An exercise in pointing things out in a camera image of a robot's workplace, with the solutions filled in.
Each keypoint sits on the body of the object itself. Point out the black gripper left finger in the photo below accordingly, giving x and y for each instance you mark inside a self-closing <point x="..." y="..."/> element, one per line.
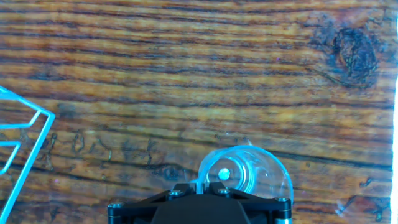
<point x="136" y="211"/>

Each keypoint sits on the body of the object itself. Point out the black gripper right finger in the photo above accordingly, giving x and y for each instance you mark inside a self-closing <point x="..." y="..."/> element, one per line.
<point x="267" y="208"/>

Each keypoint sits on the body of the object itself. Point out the glossy wood grain mat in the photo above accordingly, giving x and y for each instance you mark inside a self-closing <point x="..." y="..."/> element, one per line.
<point x="186" y="77"/>

